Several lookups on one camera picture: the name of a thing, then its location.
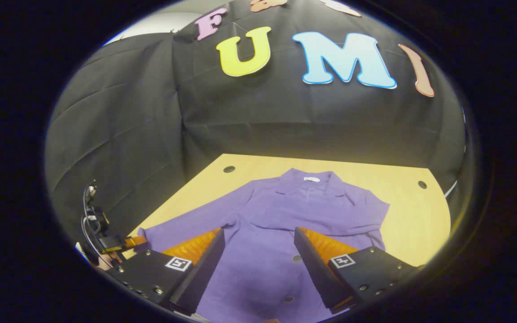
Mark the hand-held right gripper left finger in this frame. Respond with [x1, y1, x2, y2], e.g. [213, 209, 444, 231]
[106, 228, 226, 315]

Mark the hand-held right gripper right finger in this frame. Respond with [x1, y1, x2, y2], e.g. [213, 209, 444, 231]
[294, 227, 421, 314]

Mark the purple button shirt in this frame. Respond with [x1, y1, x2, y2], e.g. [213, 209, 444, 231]
[136, 168, 390, 323]

